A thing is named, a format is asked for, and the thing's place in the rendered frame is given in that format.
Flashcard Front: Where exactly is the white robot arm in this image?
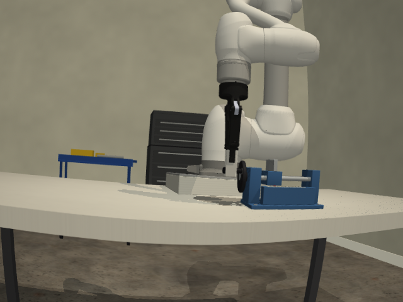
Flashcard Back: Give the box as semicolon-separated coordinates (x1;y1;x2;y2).
186;0;320;177

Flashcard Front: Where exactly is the blue bench vise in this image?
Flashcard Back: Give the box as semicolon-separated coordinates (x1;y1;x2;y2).
237;159;324;210

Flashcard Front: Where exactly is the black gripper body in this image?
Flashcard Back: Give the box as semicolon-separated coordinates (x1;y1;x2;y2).
219;81;248;118

